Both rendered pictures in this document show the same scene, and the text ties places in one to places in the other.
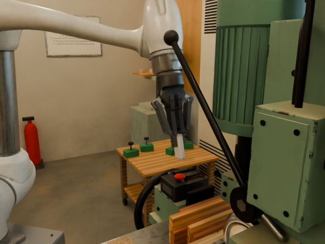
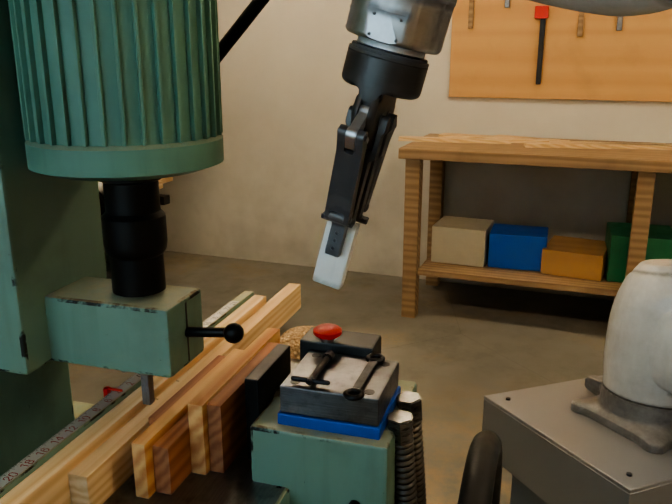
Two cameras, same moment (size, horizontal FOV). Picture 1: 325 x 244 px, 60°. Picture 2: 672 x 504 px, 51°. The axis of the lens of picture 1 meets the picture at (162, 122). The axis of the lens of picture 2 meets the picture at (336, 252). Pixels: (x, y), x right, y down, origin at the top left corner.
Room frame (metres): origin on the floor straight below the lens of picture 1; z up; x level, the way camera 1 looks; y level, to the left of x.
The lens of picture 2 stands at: (1.25, -0.50, 1.30)
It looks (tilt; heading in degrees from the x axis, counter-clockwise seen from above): 16 degrees down; 138
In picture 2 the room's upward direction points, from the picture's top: straight up
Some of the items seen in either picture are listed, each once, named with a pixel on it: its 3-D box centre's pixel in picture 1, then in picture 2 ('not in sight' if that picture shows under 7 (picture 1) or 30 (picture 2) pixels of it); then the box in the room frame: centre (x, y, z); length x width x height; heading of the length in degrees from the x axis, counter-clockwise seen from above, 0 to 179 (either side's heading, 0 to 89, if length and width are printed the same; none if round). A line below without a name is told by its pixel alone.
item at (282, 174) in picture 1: (293, 161); not in sight; (0.36, -0.18, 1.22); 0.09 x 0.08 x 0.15; 31
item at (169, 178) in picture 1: (183, 180); (342, 374); (0.77, -0.06, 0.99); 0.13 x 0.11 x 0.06; 121
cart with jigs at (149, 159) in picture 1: (165, 175); not in sight; (2.16, -0.02, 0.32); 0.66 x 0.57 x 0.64; 118
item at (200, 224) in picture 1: (222, 222); (196, 414); (0.64, -0.16, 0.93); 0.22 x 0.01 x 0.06; 121
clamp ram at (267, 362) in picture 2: (193, 198); (296, 404); (0.73, -0.09, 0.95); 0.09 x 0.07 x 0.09; 121
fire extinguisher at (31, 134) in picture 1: (32, 142); not in sight; (3.05, 1.49, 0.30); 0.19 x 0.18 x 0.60; 28
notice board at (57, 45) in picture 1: (74, 36); not in sight; (3.40, 1.02, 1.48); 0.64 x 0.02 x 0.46; 118
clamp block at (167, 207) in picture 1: (184, 202); (338, 441); (0.77, -0.07, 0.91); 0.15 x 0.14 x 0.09; 121
